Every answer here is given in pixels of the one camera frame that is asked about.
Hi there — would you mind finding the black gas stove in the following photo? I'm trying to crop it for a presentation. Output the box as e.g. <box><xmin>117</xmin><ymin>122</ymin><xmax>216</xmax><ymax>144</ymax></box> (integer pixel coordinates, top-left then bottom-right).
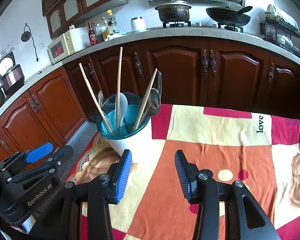
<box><xmin>162</xmin><ymin>21</ymin><xmax>244</xmax><ymax>33</ymax></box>

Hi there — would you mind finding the clear oil bottle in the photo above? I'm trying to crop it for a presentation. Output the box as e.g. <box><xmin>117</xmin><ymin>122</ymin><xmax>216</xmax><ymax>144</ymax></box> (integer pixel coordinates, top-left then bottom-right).
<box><xmin>100</xmin><ymin>17</ymin><xmax>109</xmax><ymax>42</ymax></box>

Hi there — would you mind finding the cream microwave oven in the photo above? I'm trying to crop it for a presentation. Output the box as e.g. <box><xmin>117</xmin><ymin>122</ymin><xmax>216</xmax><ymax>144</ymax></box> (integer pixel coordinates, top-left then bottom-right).
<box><xmin>47</xmin><ymin>26</ymin><xmax>90</xmax><ymax>62</ymax></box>

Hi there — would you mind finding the small metal spoon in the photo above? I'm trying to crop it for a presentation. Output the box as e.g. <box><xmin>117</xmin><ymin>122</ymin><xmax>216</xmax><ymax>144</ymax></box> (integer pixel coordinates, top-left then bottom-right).
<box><xmin>147</xmin><ymin>97</ymin><xmax>162</xmax><ymax>117</ymax></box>

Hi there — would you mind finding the wooden chopstick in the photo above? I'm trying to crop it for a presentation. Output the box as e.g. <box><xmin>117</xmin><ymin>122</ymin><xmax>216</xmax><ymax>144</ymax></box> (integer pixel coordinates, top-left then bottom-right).
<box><xmin>79</xmin><ymin>63</ymin><xmax>114</xmax><ymax>134</ymax></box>
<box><xmin>116</xmin><ymin>47</ymin><xmax>123</xmax><ymax>129</ymax></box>
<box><xmin>133</xmin><ymin>68</ymin><xmax>158</xmax><ymax>132</ymax></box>

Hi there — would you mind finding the dark wooden base cabinet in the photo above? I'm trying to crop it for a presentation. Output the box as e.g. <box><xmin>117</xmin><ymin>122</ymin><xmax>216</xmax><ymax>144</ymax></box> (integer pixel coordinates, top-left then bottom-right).
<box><xmin>0</xmin><ymin>36</ymin><xmax>300</xmax><ymax>175</ymax></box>

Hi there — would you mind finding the printed checkered blanket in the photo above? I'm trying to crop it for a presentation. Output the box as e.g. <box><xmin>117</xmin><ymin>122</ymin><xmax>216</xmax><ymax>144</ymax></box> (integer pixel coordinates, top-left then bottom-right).
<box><xmin>75</xmin><ymin>104</ymin><xmax>300</xmax><ymax>240</ymax></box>

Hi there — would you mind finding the black wire dish rack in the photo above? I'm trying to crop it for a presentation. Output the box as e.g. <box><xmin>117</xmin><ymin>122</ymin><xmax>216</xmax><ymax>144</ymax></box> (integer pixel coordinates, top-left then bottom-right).
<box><xmin>260</xmin><ymin>4</ymin><xmax>300</xmax><ymax>55</ymax></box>

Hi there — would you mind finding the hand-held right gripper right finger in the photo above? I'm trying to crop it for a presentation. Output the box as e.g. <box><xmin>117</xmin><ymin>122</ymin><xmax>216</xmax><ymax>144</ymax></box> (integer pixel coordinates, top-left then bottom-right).
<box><xmin>174</xmin><ymin>150</ymin><xmax>282</xmax><ymax>240</ymax></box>

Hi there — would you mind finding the white utensil holder teal rim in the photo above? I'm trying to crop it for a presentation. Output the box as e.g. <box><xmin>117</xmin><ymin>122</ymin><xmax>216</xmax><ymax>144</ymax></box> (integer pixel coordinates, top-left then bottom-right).
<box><xmin>96</xmin><ymin>92</ymin><xmax>153</xmax><ymax>164</ymax></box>

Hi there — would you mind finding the dark sauce bottle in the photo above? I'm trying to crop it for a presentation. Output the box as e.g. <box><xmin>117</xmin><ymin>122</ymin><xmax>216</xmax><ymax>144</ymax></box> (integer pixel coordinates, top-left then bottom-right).
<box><xmin>87</xmin><ymin>21</ymin><xmax>98</xmax><ymax>45</ymax></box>

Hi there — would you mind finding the white jar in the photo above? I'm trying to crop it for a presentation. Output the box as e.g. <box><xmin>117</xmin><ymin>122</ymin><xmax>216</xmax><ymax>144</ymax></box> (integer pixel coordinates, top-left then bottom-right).
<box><xmin>130</xmin><ymin>17</ymin><xmax>147</xmax><ymax>32</ymax></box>

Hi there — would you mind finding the blackened cooking pot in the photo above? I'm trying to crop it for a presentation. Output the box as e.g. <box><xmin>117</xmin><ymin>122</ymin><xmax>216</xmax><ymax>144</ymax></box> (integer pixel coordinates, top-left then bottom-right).
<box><xmin>154</xmin><ymin>0</ymin><xmax>192</xmax><ymax>23</ymax></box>

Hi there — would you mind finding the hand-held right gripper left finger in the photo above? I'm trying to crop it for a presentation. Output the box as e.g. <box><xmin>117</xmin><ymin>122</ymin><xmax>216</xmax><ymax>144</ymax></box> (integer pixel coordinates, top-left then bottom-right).
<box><xmin>32</xmin><ymin>149</ymin><xmax>132</xmax><ymax>240</ymax></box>

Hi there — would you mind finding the black wok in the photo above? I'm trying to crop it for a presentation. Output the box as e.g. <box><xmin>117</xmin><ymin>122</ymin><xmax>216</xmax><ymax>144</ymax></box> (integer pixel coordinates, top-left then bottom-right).
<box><xmin>205</xmin><ymin>5</ymin><xmax>253</xmax><ymax>27</ymax></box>

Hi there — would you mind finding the white cloth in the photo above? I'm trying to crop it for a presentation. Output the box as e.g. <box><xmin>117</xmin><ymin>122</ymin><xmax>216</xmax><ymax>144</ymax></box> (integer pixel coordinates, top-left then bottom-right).
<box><xmin>106</xmin><ymin>31</ymin><xmax>128</xmax><ymax>40</ymax></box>

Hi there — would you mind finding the grey stone countertop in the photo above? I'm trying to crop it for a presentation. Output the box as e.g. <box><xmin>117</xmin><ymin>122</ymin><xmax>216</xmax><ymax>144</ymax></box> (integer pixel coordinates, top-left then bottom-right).
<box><xmin>0</xmin><ymin>26</ymin><xmax>300</xmax><ymax>123</ymax></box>

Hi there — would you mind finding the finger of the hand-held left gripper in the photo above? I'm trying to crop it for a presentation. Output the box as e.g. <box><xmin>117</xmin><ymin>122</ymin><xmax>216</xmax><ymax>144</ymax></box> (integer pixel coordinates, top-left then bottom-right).
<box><xmin>6</xmin><ymin>145</ymin><xmax>74</xmax><ymax>188</ymax></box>
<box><xmin>0</xmin><ymin>142</ymin><xmax>54</xmax><ymax>174</ymax></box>

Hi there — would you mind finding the rice cooker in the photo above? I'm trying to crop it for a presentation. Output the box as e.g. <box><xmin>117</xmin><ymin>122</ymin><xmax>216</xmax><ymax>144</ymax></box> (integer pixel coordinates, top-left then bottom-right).
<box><xmin>0</xmin><ymin>51</ymin><xmax>25</xmax><ymax>95</ymax></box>

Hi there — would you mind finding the metal fork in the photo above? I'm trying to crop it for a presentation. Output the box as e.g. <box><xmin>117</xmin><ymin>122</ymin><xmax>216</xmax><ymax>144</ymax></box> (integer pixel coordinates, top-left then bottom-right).
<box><xmin>156</xmin><ymin>69</ymin><xmax>163</xmax><ymax>93</ymax></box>

